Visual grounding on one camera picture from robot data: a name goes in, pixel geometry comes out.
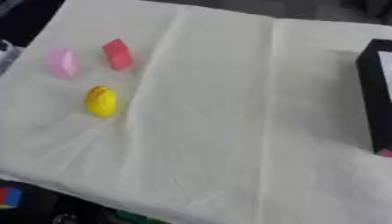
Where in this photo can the black box with white inside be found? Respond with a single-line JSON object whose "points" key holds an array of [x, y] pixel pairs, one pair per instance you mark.
{"points": [[375, 96]]}

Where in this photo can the yellow toy fruit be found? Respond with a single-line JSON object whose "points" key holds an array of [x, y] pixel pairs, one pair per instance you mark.
{"points": [[101, 102]]}

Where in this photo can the red block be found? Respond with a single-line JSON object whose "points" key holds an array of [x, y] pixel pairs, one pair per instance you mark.
{"points": [[118, 54]]}

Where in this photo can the pink block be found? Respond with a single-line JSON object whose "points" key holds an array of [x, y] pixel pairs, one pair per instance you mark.
{"points": [[62, 63]]}

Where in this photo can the red blue yellow cube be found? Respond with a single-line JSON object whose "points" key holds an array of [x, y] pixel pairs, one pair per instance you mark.
{"points": [[9, 197]]}

